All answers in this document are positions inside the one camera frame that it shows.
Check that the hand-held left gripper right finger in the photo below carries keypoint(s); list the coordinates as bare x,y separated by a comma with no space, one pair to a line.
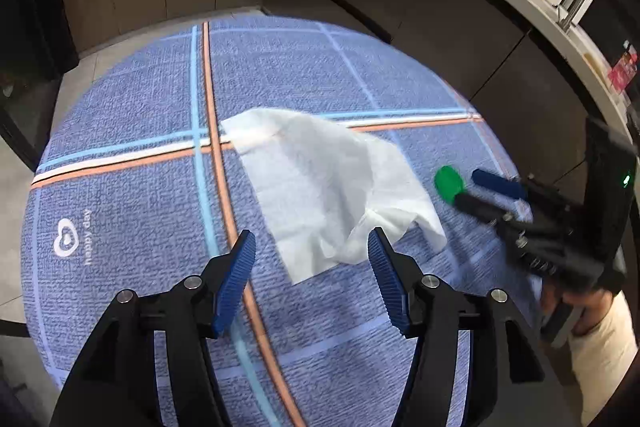
387,282

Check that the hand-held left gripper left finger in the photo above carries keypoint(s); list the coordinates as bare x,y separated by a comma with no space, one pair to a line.
235,282

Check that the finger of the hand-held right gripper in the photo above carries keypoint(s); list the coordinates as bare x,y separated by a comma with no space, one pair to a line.
480,206
497,184

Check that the green bottle cap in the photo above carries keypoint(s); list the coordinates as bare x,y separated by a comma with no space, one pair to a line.
447,182

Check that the white paper tissue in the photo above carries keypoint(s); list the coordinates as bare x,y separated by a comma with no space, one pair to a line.
320,182

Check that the person's right hand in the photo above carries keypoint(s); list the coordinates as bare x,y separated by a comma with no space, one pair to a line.
592,312

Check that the pink snack bag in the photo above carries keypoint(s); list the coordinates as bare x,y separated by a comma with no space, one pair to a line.
624,69

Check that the blue checked tablecloth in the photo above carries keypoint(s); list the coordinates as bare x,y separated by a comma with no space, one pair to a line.
140,117

